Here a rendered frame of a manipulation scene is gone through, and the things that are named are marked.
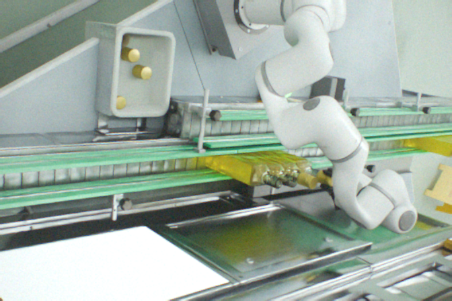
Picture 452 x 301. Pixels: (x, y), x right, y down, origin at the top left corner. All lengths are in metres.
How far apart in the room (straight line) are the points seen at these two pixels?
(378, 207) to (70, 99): 0.78
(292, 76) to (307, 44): 0.07
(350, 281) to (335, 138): 0.36
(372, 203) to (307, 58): 0.36
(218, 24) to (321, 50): 0.53
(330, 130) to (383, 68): 1.31
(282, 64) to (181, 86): 0.55
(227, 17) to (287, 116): 0.51
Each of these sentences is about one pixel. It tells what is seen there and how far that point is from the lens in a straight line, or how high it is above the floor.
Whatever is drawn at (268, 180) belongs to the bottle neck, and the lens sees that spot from 1.40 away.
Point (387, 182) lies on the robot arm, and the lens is 1.25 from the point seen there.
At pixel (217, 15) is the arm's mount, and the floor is 0.84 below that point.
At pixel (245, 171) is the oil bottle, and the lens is 1.43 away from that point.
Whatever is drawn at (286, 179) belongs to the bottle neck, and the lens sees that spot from 1.43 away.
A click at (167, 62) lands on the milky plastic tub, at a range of 1.47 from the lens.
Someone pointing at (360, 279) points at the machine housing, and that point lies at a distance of 1.33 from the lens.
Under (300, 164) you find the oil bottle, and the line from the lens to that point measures 1.54.
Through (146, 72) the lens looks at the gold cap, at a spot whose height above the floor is 0.81.
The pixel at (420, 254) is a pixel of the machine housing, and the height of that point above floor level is 1.39.
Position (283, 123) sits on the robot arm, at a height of 1.29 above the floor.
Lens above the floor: 2.01
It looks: 46 degrees down
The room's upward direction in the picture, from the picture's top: 112 degrees clockwise
